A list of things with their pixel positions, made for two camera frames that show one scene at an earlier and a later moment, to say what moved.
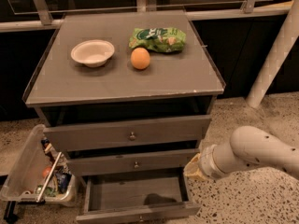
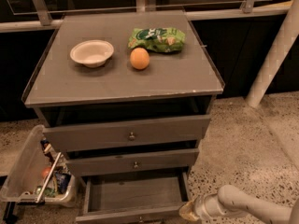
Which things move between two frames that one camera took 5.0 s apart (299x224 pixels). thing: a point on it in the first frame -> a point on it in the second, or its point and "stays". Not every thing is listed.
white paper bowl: (93, 53) stays
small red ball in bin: (46, 172) stays
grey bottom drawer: (135, 197) stays
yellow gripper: (206, 163) -> (199, 207)
